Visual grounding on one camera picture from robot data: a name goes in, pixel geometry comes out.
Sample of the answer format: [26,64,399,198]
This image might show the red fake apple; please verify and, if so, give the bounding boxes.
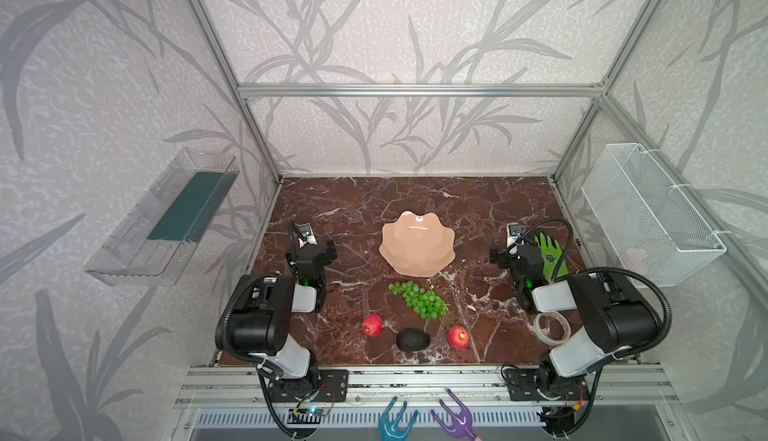
[448,326,471,349]
[362,315,383,337]

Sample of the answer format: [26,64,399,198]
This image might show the green fake grape bunch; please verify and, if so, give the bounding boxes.
[388,281,448,320]

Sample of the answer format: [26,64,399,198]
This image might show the dark fake avocado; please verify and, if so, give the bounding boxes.
[396,328,431,353]

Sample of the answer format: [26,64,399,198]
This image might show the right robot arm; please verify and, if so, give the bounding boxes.
[489,244,672,399]

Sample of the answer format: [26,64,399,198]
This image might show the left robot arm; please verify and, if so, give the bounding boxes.
[214,240,337,389]

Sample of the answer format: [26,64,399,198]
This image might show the pink scalloped fruit bowl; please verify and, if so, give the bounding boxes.
[379,211,456,278]

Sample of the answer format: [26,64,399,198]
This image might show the green work glove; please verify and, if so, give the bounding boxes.
[535,232,568,280]

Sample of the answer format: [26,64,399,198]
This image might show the clear tape roll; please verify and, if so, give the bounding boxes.
[533,312,572,347]

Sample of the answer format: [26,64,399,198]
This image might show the pink item in basket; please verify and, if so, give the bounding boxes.
[622,248,649,276]

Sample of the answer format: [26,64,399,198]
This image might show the purple plastic hand fork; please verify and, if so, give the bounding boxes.
[430,389,481,441]

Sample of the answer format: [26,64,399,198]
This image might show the teal plastic hand fork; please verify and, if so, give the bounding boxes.
[378,396,419,441]

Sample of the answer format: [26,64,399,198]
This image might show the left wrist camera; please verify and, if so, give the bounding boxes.
[290,220,317,248]

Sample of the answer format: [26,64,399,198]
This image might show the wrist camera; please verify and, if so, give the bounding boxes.
[505,223,525,250]
[290,220,317,248]

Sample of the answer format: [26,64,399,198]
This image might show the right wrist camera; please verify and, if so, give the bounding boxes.
[505,223,525,250]

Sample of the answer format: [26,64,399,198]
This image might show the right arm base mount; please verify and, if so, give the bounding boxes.
[501,365,589,404]

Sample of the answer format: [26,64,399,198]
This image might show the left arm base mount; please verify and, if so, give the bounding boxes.
[266,369,349,403]

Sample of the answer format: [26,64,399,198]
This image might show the white wire mesh basket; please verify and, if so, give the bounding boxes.
[582,143,727,287]

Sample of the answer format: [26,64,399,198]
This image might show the clear plastic wall bin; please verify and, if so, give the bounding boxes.
[85,148,240,287]

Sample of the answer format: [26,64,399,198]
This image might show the aluminium front rail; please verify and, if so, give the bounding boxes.
[173,364,680,408]

